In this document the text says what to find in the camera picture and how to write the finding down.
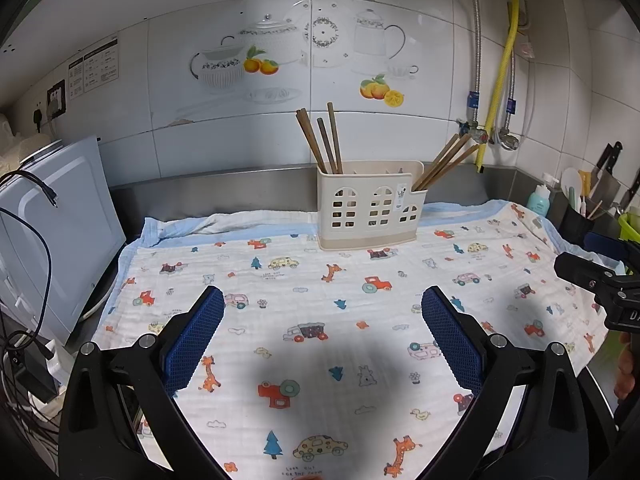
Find black utensil cup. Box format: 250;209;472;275
559;205;596;246

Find person's right hand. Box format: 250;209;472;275
614;332;640;403

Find metal water valve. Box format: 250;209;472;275
492;127;521;151

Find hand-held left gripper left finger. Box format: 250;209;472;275
57;285;227;480

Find thin white hose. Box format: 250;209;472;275
517;60;538;143

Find water valve red handle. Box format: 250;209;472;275
457;119;488;145

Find green plastic basket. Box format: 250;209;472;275
617;212;640;241

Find black cable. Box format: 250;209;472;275
0;207;53;361
0;170;58;211

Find clear plastic bag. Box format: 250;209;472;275
0;115;66;171

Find black power adapter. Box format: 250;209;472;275
12;352;58;403

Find white spatula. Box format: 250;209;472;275
560;167;582;211

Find white paper wall notice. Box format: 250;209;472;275
67;37;122;101

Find teal soap bottle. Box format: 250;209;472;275
529;172;561;218

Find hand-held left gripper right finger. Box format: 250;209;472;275
421;285;618;480

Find cream plastic utensil holder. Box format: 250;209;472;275
316;160;425;252

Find yellow gas hose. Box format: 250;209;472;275
475;0;521;173

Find steel cleaver black handle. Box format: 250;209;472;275
590;142;623;201

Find cartoon printed white blanket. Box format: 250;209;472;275
92;200;608;480

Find yellow bottle brush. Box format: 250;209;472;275
578;170;593;211

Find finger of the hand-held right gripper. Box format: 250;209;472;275
584;231;629;273
554;251;629;304

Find brown wooden chopstick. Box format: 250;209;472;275
421;141;476;192
327;102;344;175
300;107;330;175
316;117;337;175
423;145;482;193
295;109;327;175
416;134;473;192
411;133;460;191

